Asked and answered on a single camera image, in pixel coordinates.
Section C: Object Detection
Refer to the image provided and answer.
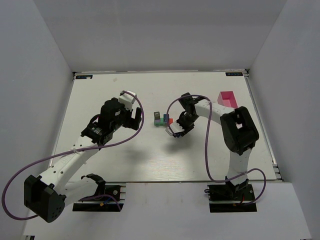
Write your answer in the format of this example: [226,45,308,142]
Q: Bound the small blue wood cube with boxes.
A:
[163,114,170,122]

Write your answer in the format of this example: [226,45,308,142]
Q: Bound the olive grey wood cube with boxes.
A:
[153,111,161,120]

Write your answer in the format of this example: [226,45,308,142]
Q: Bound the green arch wood block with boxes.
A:
[153,120,168,127]

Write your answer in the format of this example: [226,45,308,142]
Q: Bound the pink plastic box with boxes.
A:
[217,91,238,109]

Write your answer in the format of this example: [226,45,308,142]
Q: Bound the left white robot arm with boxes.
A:
[24,91,143,223]

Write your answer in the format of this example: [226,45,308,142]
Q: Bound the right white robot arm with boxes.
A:
[166,92,259,198]

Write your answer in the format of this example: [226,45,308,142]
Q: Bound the left blue table label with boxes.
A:
[75,75,93,80]

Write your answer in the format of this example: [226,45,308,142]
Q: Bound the blue table label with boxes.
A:
[225,72,243,77]
[75,75,93,80]

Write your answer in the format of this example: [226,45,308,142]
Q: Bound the right blue table label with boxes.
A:
[225,72,243,77]

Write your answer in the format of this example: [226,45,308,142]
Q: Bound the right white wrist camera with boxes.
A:
[165,121,185,137]

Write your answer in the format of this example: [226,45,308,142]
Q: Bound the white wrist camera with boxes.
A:
[118,90,137,112]
[165,121,185,137]

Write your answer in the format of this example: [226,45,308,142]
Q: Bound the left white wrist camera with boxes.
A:
[118,90,137,112]

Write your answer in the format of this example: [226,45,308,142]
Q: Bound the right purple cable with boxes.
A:
[166,94,267,206]

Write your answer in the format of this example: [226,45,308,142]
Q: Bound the purple cable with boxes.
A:
[1,91,145,221]
[166,94,267,206]

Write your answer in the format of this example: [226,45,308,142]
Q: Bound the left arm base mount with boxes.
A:
[72,183,126,213]

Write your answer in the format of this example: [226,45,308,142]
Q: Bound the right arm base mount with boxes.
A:
[204,184,257,213]

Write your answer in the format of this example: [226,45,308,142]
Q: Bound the aluminium table edge rail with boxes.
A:
[244,68,284,182]

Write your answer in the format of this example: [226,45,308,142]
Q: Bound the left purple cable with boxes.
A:
[1,91,145,221]

